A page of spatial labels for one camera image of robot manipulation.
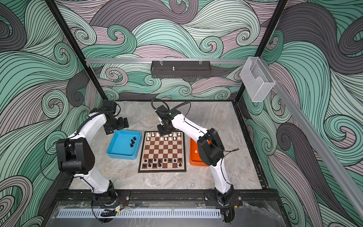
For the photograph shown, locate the white slotted cable duct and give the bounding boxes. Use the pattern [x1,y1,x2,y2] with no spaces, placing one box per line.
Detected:
[56,209,222,219]

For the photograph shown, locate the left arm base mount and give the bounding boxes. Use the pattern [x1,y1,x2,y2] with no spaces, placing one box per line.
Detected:
[91,190,131,207]

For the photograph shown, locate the black perforated wall shelf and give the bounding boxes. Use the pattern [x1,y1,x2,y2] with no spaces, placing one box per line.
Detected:
[150,61,212,79]

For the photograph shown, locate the aluminium rail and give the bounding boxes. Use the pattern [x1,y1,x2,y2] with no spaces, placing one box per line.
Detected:
[85,58,247,65]

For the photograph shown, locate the folding chess board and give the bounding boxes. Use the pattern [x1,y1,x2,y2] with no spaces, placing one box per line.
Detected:
[138,131,186,173]

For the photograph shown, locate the clear plastic wall bin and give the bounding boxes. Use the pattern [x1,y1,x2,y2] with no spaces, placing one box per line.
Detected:
[240,57,276,103]

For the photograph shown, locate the blue plastic tray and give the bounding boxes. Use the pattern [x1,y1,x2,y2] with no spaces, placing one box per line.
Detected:
[107,130,142,160]

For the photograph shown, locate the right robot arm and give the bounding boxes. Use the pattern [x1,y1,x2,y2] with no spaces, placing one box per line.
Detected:
[151,98,234,204]

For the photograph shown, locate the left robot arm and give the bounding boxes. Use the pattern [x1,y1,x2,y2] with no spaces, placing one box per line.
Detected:
[55,100,129,199]

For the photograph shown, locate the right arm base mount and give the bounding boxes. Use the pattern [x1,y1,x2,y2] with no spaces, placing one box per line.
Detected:
[204,189,243,207]

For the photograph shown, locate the orange plastic tray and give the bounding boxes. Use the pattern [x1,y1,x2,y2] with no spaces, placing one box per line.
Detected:
[190,139,208,167]

